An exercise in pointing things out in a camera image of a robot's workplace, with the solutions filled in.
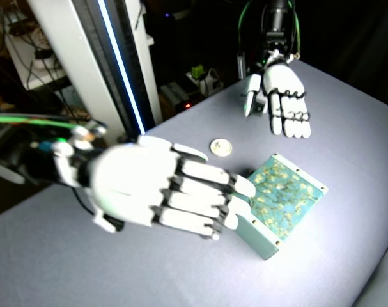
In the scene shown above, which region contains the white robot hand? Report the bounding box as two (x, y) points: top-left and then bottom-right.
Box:
(243, 62), (312, 139)
(87, 134), (257, 241)

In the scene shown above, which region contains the teal floral jewelry box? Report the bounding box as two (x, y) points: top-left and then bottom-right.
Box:
(233, 152), (329, 262)

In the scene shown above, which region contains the white power strip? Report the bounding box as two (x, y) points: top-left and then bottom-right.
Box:
(185, 65), (225, 97)

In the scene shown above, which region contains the small round cream disc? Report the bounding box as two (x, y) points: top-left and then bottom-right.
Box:
(209, 138), (233, 158)

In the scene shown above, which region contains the black device with red light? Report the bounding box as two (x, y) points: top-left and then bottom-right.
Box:
(158, 81), (201, 118)

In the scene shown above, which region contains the grey table cloth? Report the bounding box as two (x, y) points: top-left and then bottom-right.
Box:
(0, 60), (388, 307)

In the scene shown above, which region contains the white column with blue light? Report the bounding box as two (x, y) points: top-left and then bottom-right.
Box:
(27, 0), (164, 143)

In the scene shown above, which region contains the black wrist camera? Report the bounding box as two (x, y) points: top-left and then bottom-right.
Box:
(252, 95), (268, 115)

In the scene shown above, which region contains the green cable with grey plug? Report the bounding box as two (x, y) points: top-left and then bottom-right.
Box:
(236, 0), (257, 80)

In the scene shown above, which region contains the thin green cable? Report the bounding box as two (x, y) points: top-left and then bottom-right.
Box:
(289, 0), (302, 60)

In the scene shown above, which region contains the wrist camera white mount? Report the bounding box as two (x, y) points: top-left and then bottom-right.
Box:
(91, 207), (126, 233)

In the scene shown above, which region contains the green cable on arm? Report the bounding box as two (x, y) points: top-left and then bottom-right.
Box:
(0, 114), (78, 131)

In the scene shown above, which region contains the white shelf with cables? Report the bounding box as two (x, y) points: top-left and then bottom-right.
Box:
(1, 0), (73, 92)

